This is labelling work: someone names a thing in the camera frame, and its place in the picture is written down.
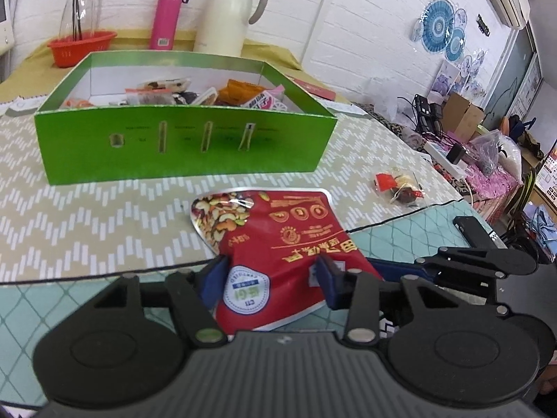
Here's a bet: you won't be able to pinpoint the red mixed nuts bag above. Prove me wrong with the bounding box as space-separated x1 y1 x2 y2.
190 188 377 335

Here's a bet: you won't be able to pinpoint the cracker snack packet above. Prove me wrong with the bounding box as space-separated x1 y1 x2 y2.
191 87 218 106

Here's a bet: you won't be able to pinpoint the orange clear snack packet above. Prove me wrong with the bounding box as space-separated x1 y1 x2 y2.
217 79 265 107

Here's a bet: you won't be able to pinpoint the dark red meat snack packet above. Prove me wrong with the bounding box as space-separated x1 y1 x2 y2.
125 78 199 106

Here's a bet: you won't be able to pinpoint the clear wrapped pastry snack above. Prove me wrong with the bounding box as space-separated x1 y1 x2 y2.
374 169 425 207

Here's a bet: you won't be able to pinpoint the brown cardboard box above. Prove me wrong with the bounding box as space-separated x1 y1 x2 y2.
442 93 485 142

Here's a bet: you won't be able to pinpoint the beige zigzag table mat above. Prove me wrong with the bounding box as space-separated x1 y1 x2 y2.
1 116 462 282

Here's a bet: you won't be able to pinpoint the green cardboard box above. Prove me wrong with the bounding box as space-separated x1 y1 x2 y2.
34 50 337 185

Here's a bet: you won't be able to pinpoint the red envelope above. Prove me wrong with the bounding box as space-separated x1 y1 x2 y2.
290 77 336 101

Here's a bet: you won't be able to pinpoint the cream thermal jug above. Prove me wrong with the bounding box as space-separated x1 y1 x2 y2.
194 0 268 57

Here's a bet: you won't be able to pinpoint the red plastic basket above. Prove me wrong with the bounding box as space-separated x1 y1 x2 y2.
47 30 117 68

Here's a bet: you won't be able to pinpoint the pink thermos bottle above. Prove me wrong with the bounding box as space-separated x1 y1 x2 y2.
149 0 189 50

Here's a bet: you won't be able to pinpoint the black chopsticks pair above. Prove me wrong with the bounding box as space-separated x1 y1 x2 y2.
72 0 82 41

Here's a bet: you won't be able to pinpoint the clear glass carafe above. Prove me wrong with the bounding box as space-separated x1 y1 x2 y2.
58 0 98 41

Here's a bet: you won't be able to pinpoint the white water dispenser with screen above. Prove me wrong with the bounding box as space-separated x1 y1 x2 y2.
0 0 17 81

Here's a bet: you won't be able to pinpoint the blue round wall decorations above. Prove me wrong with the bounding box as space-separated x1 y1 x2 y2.
410 0 468 62

